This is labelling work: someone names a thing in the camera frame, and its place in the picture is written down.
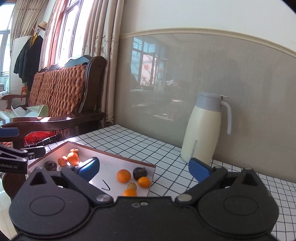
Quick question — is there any cream thermos jug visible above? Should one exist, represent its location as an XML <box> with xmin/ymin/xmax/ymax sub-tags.
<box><xmin>181</xmin><ymin>92</ymin><xmax>232</xmax><ymax>164</ymax></box>

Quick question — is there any brown shallow cardboard box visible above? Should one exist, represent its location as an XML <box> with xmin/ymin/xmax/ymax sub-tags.
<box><xmin>28</xmin><ymin>141</ymin><xmax>156</xmax><ymax>200</ymax></box>

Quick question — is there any large orange tangerine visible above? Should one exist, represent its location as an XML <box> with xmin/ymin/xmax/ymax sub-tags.
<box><xmin>116</xmin><ymin>169</ymin><xmax>131</xmax><ymax>183</ymax></box>

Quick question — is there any wooden leather sofa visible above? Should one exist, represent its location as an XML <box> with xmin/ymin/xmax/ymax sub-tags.
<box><xmin>1</xmin><ymin>56</ymin><xmax>106</xmax><ymax>199</ymax></box>

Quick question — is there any beige floral curtain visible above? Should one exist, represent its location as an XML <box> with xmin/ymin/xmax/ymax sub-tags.
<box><xmin>81</xmin><ymin>0</ymin><xmax>125</xmax><ymax>128</ymax></box>

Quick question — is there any tan longan fruit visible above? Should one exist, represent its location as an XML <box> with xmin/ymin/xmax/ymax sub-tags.
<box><xmin>127</xmin><ymin>182</ymin><xmax>137</xmax><ymax>191</ymax></box>

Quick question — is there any carrot chunk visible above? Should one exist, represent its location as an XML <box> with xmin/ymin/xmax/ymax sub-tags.
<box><xmin>58</xmin><ymin>156</ymin><xmax>68</xmax><ymax>167</ymax></box>

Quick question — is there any red bag under armrest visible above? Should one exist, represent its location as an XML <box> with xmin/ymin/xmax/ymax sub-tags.
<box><xmin>23</xmin><ymin>131</ymin><xmax>55</xmax><ymax>145</ymax></box>

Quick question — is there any black coat on rack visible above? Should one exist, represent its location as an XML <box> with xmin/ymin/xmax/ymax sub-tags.
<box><xmin>14</xmin><ymin>35</ymin><xmax>43</xmax><ymax>91</ymax></box>

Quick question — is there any green white paper bag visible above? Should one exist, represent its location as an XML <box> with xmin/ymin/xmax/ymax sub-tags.
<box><xmin>1</xmin><ymin>105</ymin><xmax>49</xmax><ymax>120</ymax></box>

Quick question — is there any window with red frame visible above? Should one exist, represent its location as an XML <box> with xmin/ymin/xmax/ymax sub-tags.
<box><xmin>39</xmin><ymin>0</ymin><xmax>93</xmax><ymax>69</ymax></box>

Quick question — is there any dark purple fruit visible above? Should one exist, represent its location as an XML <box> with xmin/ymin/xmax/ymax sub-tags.
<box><xmin>44</xmin><ymin>161</ymin><xmax>57</xmax><ymax>171</ymax></box>

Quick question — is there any straw hat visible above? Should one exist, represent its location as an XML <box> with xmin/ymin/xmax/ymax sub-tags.
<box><xmin>37</xmin><ymin>21</ymin><xmax>47</xmax><ymax>32</ymax></box>

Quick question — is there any small tangerine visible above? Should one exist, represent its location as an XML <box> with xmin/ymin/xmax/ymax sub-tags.
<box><xmin>137</xmin><ymin>177</ymin><xmax>151</xmax><ymax>188</ymax></box>

